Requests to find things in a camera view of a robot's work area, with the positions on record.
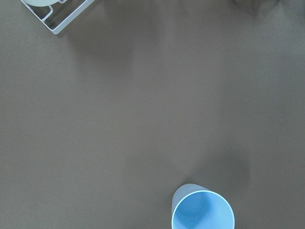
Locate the white wire cup rack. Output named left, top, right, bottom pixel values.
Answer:
left=22, top=0, right=94, bottom=35

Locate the white cup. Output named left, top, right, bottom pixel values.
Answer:
left=23, top=0, right=60, bottom=7

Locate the blue cup with ice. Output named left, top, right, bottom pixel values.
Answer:
left=171, top=184, right=235, bottom=229

